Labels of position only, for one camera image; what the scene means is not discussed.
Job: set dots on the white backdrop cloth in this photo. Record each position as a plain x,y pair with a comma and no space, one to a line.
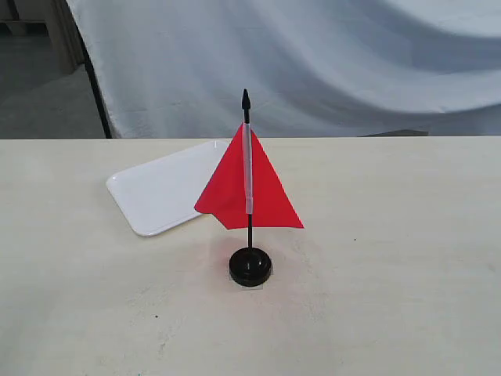
178,69

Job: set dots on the red flag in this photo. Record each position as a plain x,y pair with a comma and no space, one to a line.
245,191

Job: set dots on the black backdrop stand pole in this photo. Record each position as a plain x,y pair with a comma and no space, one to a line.
100,105

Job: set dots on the wooden furniture in background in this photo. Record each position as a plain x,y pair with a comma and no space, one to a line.
57,18

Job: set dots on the white plastic tray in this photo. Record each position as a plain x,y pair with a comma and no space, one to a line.
159,195

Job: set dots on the black round flag base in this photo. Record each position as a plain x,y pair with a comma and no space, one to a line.
250,267

